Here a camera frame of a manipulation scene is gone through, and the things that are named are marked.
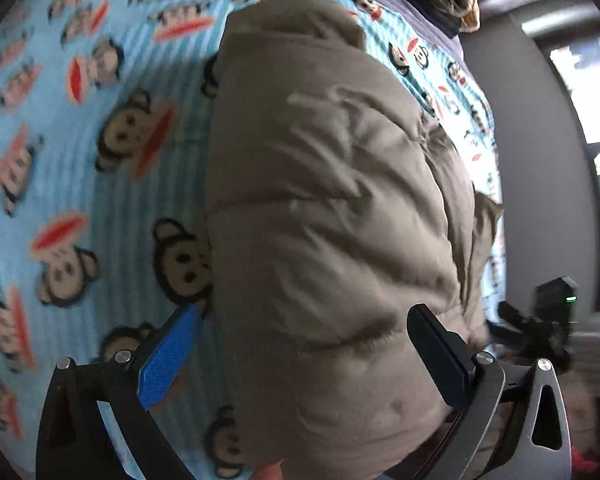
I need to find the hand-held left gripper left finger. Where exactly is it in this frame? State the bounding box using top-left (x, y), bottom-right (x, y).
top-left (36, 303), bottom-right (204, 480)

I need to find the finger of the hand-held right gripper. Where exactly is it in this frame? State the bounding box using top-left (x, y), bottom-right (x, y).
top-left (496, 301), bottom-right (541, 335)

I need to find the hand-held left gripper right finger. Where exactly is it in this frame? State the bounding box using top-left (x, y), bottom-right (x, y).
top-left (406, 303), bottom-right (572, 480)

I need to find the beige quilted down jacket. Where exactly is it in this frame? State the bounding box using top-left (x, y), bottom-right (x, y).
top-left (202, 0), bottom-right (506, 480)

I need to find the window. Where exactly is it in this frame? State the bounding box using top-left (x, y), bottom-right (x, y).
top-left (522, 10), bottom-right (600, 311)

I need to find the blue monkey printed blanket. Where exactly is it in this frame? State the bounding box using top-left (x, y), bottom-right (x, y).
top-left (0, 0), bottom-right (507, 480)

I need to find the grey purple bed sheet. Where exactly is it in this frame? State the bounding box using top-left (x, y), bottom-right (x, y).
top-left (305, 0), bottom-right (470, 63)

